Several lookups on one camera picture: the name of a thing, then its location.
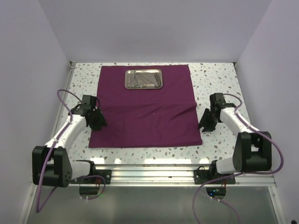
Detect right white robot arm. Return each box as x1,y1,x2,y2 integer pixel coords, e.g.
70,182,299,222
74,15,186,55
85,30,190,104
199,102,272,183

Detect surgical scissors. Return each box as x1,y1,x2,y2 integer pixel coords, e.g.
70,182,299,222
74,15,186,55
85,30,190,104
126,71,146,89

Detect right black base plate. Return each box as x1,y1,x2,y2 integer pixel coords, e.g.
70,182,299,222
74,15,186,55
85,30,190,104
193,166,236,185

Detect aluminium left side rail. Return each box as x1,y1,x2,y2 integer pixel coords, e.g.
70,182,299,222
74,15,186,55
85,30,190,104
50,62,77,140

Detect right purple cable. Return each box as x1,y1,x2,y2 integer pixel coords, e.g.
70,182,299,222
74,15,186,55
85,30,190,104
193,93,285,224

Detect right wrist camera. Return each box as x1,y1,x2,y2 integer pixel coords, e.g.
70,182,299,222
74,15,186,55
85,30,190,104
209,93,236,109

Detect steel instrument tray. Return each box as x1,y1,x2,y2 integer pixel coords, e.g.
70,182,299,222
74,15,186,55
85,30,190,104
124,69,163,90

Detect aluminium rail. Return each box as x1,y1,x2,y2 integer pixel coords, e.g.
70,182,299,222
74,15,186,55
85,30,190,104
95,164,276,187
50,62,77,140

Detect surgical forceps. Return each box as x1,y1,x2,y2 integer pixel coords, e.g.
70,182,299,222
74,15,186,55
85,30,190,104
142,72,162,88

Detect purple cloth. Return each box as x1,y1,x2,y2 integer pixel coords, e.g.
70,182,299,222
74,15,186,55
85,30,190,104
89,65,202,148

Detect aluminium front rail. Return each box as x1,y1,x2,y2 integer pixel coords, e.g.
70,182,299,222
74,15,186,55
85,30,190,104
95,164,276,187

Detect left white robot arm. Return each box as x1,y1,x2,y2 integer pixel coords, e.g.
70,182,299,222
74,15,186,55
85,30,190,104
32,102,107,188

